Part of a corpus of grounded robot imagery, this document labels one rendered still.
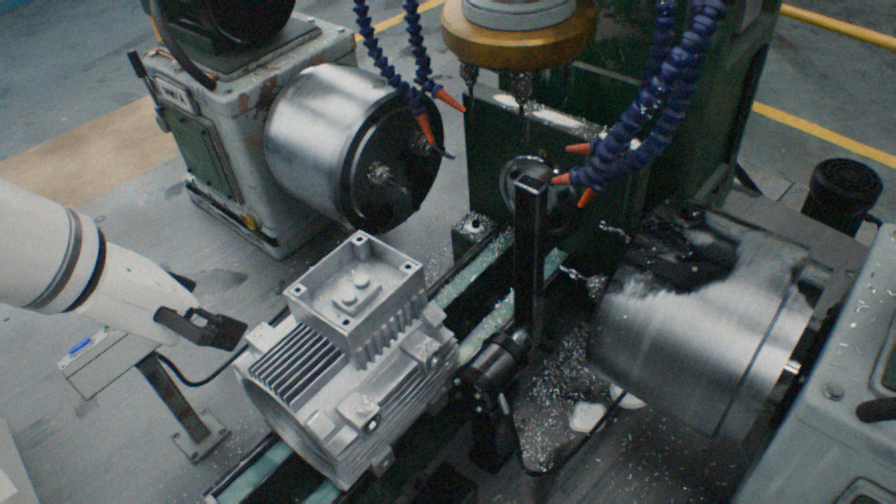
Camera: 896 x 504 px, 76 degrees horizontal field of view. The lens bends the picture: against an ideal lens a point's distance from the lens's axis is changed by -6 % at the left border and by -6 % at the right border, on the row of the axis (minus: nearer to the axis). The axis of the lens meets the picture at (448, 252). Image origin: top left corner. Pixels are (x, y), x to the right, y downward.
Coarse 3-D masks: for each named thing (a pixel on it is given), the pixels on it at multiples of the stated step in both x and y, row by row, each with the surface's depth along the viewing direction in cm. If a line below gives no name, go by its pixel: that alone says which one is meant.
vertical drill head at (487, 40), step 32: (480, 0) 65; (512, 0) 64; (544, 0) 64; (576, 0) 69; (448, 32) 67; (480, 32) 65; (512, 32) 64; (544, 32) 64; (576, 32) 64; (480, 64) 66; (512, 64) 64; (544, 64) 64
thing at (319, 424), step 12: (420, 312) 70; (432, 312) 70; (432, 324) 70; (240, 360) 67; (252, 360) 67; (240, 372) 67; (264, 420) 76; (312, 420) 61; (324, 420) 61; (276, 432) 76; (312, 432) 62; (324, 432) 61; (336, 480) 69
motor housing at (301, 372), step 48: (288, 336) 68; (432, 336) 72; (240, 384) 73; (288, 384) 62; (336, 384) 65; (384, 384) 66; (432, 384) 71; (288, 432) 76; (336, 432) 64; (384, 432) 67
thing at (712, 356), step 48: (672, 240) 65; (720, 240) 64; (768, 240) 64; (624, 288) 65; (672, 288) 63; (720, 288) 61; (768, 288) 59; (816, 288) 60; (624, 336) 66; (672, 336) 62; (720, 336) 60; (768, 336) 59; (624, 384) 70; (672, 384) 64; (720, 384) 60; (768, 384) 58; (720, 432) 66
